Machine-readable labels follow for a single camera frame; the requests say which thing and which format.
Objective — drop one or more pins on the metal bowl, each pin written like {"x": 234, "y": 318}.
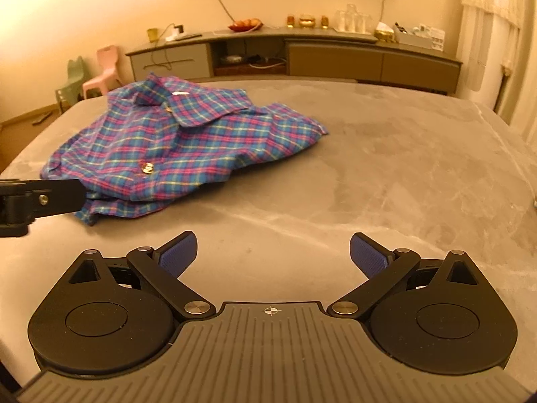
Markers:
{"x": 230, "y": 59}

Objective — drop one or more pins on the green plastic child chair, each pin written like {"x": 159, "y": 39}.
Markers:
{"x": 74, "y": 75}

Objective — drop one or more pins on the gold tissue box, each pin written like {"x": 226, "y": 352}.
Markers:
{"x": 385, "y": 33}

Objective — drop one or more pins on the pink plastic child chair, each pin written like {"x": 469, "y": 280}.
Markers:
{"x": 107, "y": 58}

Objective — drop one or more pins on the white curtain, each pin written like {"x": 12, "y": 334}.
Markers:
{"x": 491, "y": 29}

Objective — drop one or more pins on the blue pink plaid shirt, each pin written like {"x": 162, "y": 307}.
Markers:
{"x": 188, "y": 147}

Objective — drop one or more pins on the yellow cup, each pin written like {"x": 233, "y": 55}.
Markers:
{"x": 152, "y": 35}

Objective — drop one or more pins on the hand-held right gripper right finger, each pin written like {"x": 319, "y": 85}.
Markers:
{"x": 369, "y": 256}

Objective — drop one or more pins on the red plate of fruit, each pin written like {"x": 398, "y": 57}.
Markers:
{"x": 245, "y": 25}

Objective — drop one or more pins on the cluster of clear glasses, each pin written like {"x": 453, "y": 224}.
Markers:
{"x": 352, "y": 21}

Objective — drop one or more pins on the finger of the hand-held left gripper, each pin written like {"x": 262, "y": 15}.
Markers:
{"x": 54, "y": 199}

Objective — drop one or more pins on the flat brown object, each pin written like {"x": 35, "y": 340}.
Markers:
{"x": 42, "y": 118}

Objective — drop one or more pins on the white power strip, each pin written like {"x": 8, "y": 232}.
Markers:
{"x": 180, "y": 35}

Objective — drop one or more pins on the wide gold jar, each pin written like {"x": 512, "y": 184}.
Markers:
{"x": 307, "y": 22}

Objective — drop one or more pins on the grey tray with small items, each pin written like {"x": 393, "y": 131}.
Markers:
{"x": 419, "y": 38}

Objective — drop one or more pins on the long grey TV cabinet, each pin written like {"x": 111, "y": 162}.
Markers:
{"x": 335, "y": 61}

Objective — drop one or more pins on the small gold jar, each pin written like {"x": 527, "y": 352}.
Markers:
{"x": 324, "y": 22}
{"x": 290, "y": 22}

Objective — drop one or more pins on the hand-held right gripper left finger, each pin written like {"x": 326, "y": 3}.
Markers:
{"x": 178, "y": 254}

